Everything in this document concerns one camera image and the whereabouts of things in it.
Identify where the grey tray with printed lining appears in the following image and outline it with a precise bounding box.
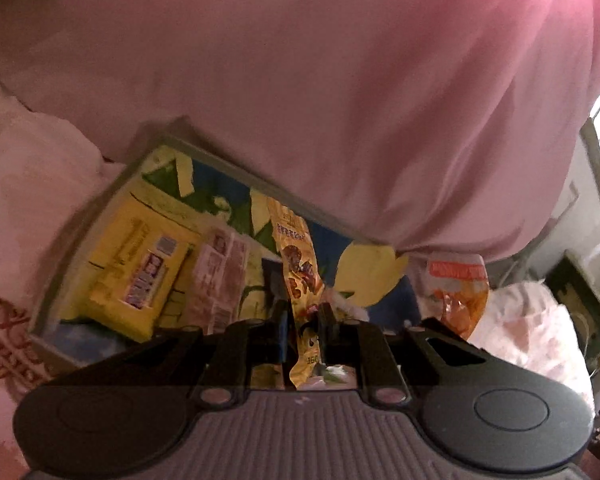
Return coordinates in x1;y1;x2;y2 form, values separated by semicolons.
27;132;431;376

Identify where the pink patterned blanket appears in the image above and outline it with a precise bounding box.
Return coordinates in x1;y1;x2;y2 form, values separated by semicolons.
0;70;597;480

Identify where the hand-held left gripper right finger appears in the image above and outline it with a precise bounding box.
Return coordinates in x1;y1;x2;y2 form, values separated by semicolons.
317;302;487;407

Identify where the orange-yellow snack packet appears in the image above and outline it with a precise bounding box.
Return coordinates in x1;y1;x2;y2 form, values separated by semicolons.
265;195;334;406

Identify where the clear bag of orange snacks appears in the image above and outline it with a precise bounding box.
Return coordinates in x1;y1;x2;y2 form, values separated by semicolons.
420;254;492;342

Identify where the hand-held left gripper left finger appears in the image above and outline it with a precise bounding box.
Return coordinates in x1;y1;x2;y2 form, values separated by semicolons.
77;301;293;407

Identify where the yellow snack box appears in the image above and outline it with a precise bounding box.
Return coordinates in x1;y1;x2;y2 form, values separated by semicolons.
87;195;194;344

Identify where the dark bedside cabinet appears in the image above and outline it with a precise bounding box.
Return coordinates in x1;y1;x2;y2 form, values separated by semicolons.
549;250;600;363

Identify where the pink and white snack packet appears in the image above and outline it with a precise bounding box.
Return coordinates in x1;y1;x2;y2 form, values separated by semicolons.
182;227;254;336

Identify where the pink cloth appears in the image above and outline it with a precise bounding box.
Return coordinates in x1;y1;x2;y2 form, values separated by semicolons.
0;0;600;267

